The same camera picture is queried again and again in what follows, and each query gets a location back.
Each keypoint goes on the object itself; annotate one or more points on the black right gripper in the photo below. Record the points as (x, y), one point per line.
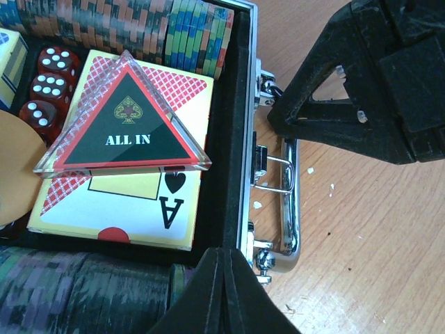
(405, 40)

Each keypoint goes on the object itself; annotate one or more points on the right chip row in case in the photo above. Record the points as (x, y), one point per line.
(107, 25)

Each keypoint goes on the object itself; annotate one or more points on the yellow blind button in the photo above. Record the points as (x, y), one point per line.
(21, 149)

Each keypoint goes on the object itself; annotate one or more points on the chip row in case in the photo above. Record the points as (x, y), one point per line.
(52, 292)
(107, 25)

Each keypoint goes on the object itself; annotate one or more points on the black poker chip stack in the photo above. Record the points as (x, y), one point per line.
(180, 275)

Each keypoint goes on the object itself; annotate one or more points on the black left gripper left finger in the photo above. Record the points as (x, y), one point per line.
(200, 307)

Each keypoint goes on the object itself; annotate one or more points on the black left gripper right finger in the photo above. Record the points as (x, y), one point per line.
(248, 309)

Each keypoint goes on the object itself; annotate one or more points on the blue playing card deck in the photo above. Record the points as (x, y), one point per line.
(13, 55)

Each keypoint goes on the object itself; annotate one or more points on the black triangular dealer token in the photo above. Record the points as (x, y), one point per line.
(132, 117)

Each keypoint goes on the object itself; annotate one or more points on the silver aluminium poker case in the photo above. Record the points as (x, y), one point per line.
(222, 211)

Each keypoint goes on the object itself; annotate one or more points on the left chip row in case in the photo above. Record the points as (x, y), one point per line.
(52, 292)

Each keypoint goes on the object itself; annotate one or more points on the red playing card deck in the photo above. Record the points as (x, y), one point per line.
(151, 209)

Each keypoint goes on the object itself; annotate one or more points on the blue white chip stack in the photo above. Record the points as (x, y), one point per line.
(194, 36)

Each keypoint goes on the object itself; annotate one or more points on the red dice row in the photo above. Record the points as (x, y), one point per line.
(51, 92)

